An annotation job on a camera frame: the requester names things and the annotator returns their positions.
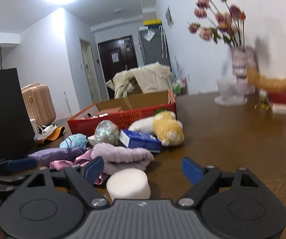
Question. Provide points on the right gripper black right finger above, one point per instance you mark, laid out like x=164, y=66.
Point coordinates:
x=232, y=205

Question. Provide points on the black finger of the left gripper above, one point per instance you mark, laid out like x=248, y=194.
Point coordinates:
x=10, y=183
x=14, y=166

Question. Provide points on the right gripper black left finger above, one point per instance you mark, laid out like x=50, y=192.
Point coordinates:
x=53, y=204

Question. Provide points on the purple cushion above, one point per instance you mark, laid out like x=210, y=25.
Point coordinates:
x=44, y=157

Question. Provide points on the pink satin bow scrunchie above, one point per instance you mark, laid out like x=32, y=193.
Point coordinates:
x=81, y=161

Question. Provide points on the light blue plush toy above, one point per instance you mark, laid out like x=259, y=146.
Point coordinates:
x=74, y=141

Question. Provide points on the white foam cylinder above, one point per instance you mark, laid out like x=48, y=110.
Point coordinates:
x=129, y=183

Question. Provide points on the lilac fluffy towel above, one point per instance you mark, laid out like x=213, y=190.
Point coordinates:
x=117, y=158

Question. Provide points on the white triangular sponge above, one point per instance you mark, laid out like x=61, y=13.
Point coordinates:
x=91, y=140

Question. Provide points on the iridescent ball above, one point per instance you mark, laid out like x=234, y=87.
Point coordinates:
x=107, y=132

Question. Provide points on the yellow white plush toy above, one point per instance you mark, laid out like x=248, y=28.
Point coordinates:
x=163, y=125

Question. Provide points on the black paper bag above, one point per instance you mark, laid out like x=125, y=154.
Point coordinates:
x=16, y=132

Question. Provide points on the white cloth and charger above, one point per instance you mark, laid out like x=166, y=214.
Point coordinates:
x=43, y=132

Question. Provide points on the orange black pouch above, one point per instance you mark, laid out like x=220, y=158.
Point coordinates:
x=57, y=133

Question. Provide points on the pink suitcase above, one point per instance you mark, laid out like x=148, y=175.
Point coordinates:
x=39, y=103

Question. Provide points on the blue tissue pack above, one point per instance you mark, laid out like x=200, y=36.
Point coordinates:
x=133, y=140

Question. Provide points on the white red flat box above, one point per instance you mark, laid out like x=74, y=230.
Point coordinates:
x=278, y=109

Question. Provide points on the clear plastic cup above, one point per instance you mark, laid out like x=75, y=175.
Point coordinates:
x=231, y=92

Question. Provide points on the red cardboard box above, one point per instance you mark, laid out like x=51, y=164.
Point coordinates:
x=122, y=112

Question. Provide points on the red small box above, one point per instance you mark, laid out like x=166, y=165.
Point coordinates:
x=278, y=98

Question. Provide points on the beige coat on chair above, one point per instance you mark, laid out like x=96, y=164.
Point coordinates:
x=150, y=78

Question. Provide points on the pink ceramic vase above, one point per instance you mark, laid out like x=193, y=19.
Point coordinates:
x=242, y=60

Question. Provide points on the dark entrance door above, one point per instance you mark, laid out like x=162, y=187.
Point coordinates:
x=117, y=55

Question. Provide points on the grey cabinet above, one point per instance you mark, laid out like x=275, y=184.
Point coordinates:
x=153, y=44

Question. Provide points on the dried pink flower bouquet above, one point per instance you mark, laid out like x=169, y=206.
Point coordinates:
x=227, y=23

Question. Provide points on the yellow box on cabinet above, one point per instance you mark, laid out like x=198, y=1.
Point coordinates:
x=152, y=22

